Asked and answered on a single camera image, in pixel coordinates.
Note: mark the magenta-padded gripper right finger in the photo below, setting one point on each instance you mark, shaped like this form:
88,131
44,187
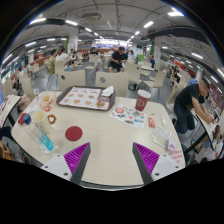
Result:
147,159

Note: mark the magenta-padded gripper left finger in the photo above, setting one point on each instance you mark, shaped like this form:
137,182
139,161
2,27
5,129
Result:
76,159

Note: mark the clear plastic bottle blue cap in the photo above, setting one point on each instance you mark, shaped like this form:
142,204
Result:
41,138

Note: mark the flat round red coaster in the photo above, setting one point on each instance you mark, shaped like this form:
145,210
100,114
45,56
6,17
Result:
73,133

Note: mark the clear plastic-wrapped packet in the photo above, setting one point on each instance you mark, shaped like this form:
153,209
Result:
161,136

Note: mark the small red sachet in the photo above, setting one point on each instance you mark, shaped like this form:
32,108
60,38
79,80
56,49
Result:
151,122

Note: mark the colourful printed paper flyer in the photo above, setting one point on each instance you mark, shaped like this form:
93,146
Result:
128,116

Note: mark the red ketchup packet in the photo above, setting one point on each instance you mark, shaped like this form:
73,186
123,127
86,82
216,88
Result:
46,108

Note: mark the red paper cup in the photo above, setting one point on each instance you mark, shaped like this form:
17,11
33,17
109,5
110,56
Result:
142,100

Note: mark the brown food tray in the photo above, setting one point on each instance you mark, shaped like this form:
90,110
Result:
83,97

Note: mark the white printed paper card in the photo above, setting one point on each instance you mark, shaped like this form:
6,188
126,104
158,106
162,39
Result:
32,109

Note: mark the crumpled food wrapper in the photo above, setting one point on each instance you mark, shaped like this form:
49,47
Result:
46,99

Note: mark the small red box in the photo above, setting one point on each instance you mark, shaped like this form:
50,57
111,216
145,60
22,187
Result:
20,119

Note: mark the person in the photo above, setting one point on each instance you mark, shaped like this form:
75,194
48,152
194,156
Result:
188,100
51,63
152,62
61,57
175,74
117,60

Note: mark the white paper napkin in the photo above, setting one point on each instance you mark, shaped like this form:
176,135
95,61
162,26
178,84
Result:
107,91

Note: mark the small clear teal bottle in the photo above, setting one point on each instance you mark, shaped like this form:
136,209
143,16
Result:
36,95

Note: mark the pink bag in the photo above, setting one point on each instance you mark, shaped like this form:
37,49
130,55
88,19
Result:
24,102

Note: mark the cream chair with round hole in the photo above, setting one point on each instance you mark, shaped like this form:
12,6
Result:
71,80
113,81

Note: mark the neighbouring cream table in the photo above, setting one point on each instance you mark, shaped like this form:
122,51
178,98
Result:
10,106

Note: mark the group of cream chairs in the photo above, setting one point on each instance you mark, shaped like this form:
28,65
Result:
133,71

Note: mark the ceiling air conditioner unit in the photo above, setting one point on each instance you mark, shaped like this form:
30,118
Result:
91,16

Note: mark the group of ceiling lights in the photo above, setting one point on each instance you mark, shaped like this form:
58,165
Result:
175,13

